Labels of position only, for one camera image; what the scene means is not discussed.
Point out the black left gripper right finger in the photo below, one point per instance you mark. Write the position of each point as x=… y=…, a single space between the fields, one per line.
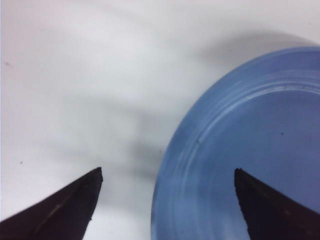
x=271 y=215

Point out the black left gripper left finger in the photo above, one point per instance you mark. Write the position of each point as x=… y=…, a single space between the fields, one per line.
x=64 y=215

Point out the blue round plate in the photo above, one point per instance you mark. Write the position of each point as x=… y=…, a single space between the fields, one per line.
x=262 y=117

